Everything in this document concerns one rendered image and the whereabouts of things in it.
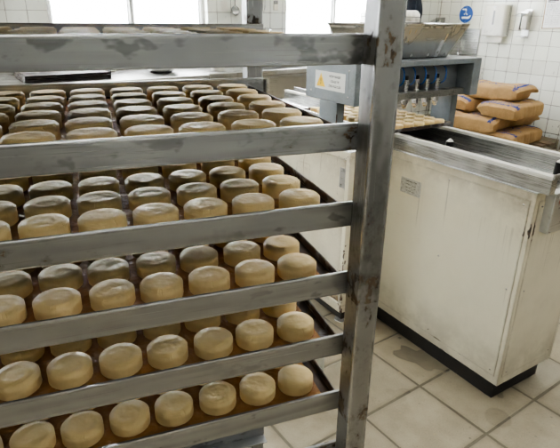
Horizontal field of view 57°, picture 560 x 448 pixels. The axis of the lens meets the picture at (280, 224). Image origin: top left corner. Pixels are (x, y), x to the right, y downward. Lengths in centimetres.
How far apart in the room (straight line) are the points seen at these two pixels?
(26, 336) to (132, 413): 20
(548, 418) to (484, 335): 37
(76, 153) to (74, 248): 9
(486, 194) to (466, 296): 41
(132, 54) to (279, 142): 16
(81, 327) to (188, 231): 15
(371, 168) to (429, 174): 151
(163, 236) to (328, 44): 25
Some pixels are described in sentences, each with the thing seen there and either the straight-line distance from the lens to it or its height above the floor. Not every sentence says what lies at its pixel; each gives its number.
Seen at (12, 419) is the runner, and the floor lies 96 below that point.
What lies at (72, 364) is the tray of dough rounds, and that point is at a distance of 67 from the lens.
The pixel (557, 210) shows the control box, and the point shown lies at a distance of 187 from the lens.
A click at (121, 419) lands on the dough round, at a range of 72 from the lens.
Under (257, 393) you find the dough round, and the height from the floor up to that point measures 88.
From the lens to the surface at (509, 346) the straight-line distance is 206.
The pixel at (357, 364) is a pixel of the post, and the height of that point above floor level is 95.
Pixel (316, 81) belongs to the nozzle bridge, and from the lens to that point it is 224.
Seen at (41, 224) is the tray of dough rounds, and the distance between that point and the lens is 58.
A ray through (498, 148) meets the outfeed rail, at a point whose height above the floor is 86.
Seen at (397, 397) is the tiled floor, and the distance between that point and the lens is 211.
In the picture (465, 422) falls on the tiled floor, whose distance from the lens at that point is 208.
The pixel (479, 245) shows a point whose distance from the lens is 197.
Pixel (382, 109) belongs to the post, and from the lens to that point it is 54.
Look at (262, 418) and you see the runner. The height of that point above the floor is 87.
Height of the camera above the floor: 135
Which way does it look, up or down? 22 degrees down
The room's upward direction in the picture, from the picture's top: 1 degrees clockwise
